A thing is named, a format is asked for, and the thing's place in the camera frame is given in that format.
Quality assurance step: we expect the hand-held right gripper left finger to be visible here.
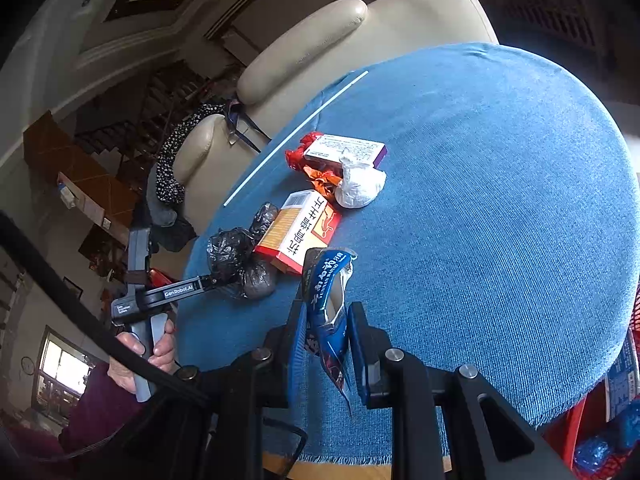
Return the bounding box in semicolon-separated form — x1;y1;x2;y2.
147;300;308;480

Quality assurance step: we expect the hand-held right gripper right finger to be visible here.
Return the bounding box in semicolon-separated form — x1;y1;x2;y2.
348;302;577;480

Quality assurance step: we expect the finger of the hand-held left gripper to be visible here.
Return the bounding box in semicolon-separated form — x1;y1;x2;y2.
200;272;242;292

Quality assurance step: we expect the black plastic bag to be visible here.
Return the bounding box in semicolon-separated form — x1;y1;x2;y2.
206;202;280;301

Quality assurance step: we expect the blue snack wrapper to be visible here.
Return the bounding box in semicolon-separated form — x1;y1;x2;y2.
301;247;359;417

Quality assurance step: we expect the red mesh basket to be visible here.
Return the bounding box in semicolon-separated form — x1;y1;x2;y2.
544;280;640;480

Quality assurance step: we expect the person's left forearm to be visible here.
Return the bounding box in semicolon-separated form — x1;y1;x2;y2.
59;362;151;457

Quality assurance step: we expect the grey cloth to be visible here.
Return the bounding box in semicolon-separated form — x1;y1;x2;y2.
147;194;197;254

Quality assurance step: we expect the red and yellow carton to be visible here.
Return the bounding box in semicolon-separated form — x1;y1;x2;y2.
253;189;343;276

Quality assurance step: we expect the window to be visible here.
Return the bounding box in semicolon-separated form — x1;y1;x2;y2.
31;326;97;412

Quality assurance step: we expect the black dotted cloth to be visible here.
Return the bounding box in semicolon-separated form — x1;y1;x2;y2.
154;102;229;206

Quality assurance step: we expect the orange foil wrapper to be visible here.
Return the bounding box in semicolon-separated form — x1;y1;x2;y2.
300;166;346;202

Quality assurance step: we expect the red candy wrapper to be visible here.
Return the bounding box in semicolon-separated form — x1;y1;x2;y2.
284;131;327;174

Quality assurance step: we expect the white thin straw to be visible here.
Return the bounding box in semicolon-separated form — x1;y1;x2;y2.
223;70;370;208

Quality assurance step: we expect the white crumpled plastic bag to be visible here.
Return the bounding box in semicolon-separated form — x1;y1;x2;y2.
333;155;388;210

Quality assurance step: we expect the blue tablecloth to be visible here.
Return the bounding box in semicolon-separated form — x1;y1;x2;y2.
175;42;640;464

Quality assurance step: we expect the white box with purple side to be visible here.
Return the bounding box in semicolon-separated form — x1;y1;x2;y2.
303;133;388;169

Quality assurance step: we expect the dark staircase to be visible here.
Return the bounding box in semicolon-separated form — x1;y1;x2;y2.
74;59;213;188

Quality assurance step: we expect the blue plastic packet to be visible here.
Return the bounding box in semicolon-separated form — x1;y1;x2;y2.
574;410;640;467

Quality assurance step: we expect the white printed packaging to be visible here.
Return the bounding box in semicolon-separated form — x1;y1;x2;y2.
604;329;640;422

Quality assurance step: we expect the beige leather sofa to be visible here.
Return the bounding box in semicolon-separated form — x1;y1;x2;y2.
172;0;499;233

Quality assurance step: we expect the black strap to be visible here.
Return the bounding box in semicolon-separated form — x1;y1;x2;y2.
0;209;211;407

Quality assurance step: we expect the black cable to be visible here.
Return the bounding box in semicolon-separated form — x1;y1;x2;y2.
264;416;309;462

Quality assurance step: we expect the dark blue lanyard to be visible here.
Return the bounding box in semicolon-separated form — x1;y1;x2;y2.
224;99;264;154

